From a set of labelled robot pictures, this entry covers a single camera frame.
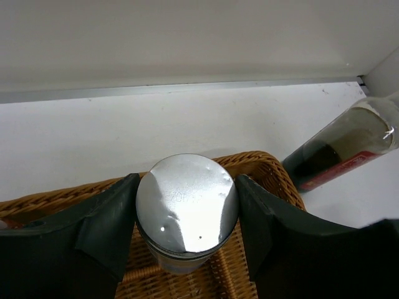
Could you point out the tall dark vinegar bottle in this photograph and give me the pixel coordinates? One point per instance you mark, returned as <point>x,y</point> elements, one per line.
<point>365,131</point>

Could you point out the yellow cap sauce bottle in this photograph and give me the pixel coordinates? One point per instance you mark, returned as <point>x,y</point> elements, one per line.
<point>10,224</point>

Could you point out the wicker divided tray basket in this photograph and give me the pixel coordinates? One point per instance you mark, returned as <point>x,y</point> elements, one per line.
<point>224,275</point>

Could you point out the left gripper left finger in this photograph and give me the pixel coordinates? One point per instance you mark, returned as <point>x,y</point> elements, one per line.
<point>79,252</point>

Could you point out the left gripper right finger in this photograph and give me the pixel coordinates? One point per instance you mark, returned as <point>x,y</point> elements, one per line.
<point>293,254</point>

